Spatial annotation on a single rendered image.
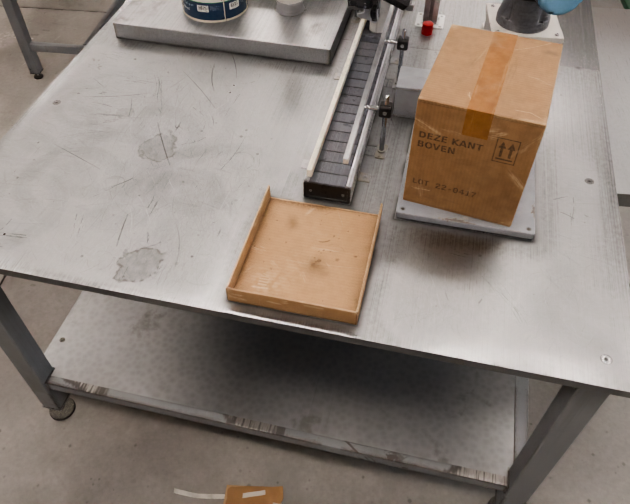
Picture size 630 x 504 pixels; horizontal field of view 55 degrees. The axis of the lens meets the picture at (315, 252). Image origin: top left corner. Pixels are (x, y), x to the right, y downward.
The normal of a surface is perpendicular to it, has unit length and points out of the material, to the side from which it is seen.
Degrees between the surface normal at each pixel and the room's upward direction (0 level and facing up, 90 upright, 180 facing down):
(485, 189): 90
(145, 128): 0
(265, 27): 0
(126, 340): 1
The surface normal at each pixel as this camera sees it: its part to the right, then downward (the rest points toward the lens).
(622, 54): 0.00, -0.65
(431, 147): -0.36, 0.71
